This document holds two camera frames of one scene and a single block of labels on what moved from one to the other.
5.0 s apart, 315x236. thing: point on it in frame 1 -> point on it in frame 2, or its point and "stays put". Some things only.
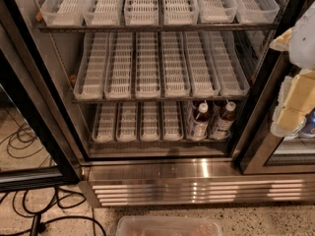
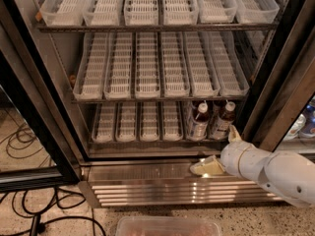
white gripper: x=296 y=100 -> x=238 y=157
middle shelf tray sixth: x=228 y=63 stays put
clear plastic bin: x=168 y=226 stays put
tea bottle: x=200 y=125 stays put
